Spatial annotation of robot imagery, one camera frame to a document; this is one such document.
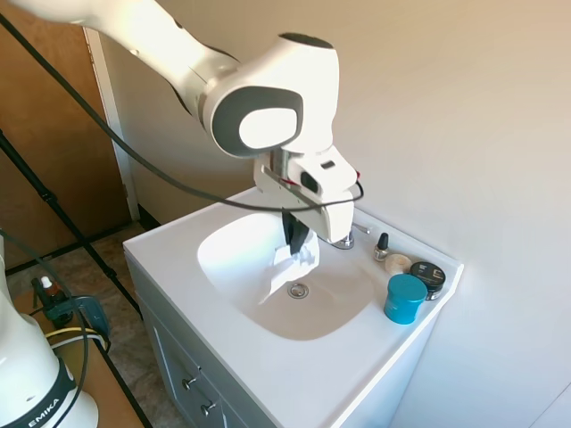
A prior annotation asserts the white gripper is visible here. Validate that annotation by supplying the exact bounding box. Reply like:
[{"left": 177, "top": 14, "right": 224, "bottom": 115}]
[{"left": 252, "top": 155, "right": 356, "bottom": 259}]

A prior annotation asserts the white tissue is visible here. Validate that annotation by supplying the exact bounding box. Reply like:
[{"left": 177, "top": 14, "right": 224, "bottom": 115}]
[{"left": 257, "top": 235, "right": 321, "bottom": 307}]

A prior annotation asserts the chrome faucet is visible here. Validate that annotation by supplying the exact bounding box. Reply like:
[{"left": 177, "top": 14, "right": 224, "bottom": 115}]
[{"left": 327, "top": 222, "right": 371, "bottom": 250}]

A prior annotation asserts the small dropper bottle black cap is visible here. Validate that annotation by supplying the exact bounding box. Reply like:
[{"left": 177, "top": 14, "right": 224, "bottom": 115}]
[{"left": 373, "top": 232, "right": 390, "bottom": 262}]

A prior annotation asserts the teal round jar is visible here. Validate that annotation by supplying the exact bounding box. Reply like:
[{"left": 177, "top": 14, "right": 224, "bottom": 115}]
[{"left": 383, "top": 273, "right": 428, "bottom": 325}]

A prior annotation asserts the white sink countertop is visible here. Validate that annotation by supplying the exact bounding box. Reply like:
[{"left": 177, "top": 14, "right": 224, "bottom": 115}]
[{"left": 122, "top": 183, "right": 465, "bottom": 428}]

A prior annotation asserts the black round jar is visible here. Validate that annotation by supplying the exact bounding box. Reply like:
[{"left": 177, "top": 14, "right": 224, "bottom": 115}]
[{"left": 409, "top": 260, "right": 447, "bottom": 301}]

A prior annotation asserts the dark baseboard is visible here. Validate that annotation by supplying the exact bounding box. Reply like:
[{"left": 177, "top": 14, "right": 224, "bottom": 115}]
[{"left": 136, "top": 202, "right": 162, "bottom": 231}]

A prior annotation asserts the grey vanity cabinet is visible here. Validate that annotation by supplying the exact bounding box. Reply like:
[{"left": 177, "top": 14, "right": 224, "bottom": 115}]
[{"left": 126, "top": 253, "right": 441, "bottom": 428}]

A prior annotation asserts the grey blue clamp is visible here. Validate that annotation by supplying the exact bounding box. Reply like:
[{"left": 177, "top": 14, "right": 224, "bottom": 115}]
[{"left": 44, "top": 293, "right": 112, "bottom": 344}]

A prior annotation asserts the black tripod stand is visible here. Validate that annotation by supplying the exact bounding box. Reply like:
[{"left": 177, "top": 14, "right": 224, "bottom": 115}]
[{"left": 0, "top": 128, "right": 144, "bottom": 320}]

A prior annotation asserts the brown wooden door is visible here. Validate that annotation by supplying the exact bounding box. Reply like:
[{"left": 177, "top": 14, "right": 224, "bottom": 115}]
[{"left": 0, "top": 8, "right": 133, "bottom": 271}]

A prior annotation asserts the thick black gripper cable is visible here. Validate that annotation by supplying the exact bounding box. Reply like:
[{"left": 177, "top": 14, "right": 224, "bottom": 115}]
[{"left": 0, "top": 12, "right": 366, "bottom": 213}]

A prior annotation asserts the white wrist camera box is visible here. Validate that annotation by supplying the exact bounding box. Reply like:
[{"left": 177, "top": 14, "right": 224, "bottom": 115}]
[{"left": 287, "top": 144, "right": 360, "bottom": 200}]

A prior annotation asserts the white door frame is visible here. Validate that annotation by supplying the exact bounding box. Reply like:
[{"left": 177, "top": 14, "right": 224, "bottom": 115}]
[{"left": 82, "top": 26, "right": 142, "bottom": 224}]

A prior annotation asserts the yellow cable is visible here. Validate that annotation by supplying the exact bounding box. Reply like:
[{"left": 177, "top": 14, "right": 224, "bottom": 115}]
[{"left": 44, "top": 327, "right": 111, "bottom": 353}]

